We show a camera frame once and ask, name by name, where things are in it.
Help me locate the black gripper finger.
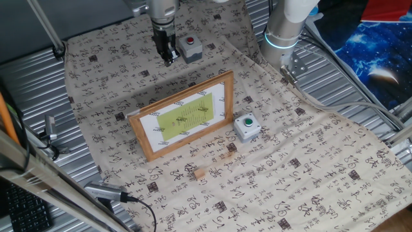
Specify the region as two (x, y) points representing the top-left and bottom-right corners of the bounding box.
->
(160, 48), (173, 66)
(167, 47), (181, 68)

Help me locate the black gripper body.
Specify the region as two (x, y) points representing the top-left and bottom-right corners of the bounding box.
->
(151, 25), (177, 55)

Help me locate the grey box with red button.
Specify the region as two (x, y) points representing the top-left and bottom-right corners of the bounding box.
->
(178, 34), (203, 64)

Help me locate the grey box with green button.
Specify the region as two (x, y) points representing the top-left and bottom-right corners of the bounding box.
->
(233, 112), (262, 144)

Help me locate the grey metal pole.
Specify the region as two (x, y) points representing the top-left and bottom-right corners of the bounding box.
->
(26, 0), (68, 61)

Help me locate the beige calligraphy print cloth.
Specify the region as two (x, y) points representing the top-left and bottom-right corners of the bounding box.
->
(62, 0), (412, 232)

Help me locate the aluminium beam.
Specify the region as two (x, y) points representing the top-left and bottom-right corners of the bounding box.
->
(0, 128), (131, 232)

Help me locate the blue space print poster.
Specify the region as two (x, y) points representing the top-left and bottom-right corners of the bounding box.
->
(314, 0), (412, 111)

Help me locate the black keyboard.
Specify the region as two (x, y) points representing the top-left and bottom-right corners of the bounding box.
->
(3, 180), (54, 232)

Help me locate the red sheet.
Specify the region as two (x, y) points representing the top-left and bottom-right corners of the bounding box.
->
(360, 0), (412, 24)

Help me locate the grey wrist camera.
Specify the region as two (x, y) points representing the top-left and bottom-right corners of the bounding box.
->
(124, 0), (151, 17)

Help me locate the wooden picture frame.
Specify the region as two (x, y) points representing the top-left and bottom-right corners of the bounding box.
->
(127, 70), (235, 162)

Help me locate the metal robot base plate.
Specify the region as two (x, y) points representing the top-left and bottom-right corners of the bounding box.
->
(279, 53), (308, 85)

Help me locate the silver ribbed camera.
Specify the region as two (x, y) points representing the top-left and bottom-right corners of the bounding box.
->
(83, 180), (130, 204)

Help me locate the black camera cable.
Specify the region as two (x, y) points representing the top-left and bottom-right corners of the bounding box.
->
(124, 194), (158, 232)

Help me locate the orange cable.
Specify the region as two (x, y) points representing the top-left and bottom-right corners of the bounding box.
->
(0, 92), (21, 146)

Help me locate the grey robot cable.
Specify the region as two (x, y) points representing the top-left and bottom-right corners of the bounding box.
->
(279, 66), (407, 131)

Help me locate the aluminium frame profile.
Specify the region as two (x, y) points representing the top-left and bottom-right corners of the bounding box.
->
(384, 96), (412, 162)

